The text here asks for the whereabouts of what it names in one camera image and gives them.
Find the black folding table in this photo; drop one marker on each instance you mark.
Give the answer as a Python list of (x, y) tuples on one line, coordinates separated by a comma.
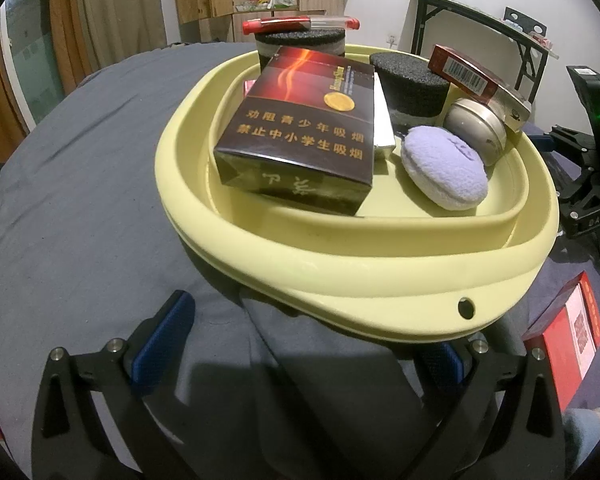
[(460, 7)]

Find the person's leg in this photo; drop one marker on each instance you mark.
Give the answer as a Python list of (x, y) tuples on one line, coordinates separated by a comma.
[(585, 435)]

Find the black chair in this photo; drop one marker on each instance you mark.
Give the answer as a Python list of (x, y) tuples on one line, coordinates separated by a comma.
[(525, 16)]

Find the round tin with black heart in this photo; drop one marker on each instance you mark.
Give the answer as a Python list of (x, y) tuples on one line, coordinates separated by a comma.
[(475, 125)]

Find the red pen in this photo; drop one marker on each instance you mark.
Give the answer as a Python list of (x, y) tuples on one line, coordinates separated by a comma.
[(280, 23)]

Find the black foam cylinder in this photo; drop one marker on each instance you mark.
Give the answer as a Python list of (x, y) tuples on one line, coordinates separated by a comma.
[(410, 85), (300, 41)]

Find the silver and red cigarette carton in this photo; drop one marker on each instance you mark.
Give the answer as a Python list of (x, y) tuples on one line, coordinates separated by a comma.
[(460, 70)]

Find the grey cloth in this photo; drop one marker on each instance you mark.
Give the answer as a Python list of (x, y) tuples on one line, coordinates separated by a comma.
[(305, 360)]

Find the glass door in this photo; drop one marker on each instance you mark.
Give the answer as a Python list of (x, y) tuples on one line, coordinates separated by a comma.
[(30, 60)]

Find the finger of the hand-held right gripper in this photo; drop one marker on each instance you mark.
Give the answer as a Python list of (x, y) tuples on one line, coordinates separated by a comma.
[(565, 140), (590, 205)]

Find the beige curtain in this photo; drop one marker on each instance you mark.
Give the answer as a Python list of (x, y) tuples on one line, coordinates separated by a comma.
[(120, 10)]

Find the dark brown cigarette carton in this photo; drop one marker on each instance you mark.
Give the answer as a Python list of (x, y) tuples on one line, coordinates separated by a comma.
[(290, 110)]

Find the slim silver box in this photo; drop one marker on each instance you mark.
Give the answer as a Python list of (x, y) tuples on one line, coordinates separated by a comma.
[(384, 130)]

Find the white wall socket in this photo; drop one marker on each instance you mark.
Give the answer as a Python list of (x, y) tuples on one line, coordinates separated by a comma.
[(392, 40)]

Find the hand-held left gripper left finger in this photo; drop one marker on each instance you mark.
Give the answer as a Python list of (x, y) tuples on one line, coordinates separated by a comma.
[(162, 340)]

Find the purple plush puff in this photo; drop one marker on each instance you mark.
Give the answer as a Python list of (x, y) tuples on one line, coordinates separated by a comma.
[(440, 170)]

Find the yellow plastic basin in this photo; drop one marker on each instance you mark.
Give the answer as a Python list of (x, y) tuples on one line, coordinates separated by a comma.
[(330, 280)]

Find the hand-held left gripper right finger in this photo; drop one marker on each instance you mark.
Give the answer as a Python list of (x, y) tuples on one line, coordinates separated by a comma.
[(447, 365)]

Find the pink packet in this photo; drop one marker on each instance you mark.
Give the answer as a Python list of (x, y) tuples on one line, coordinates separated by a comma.
[(540, 40)]

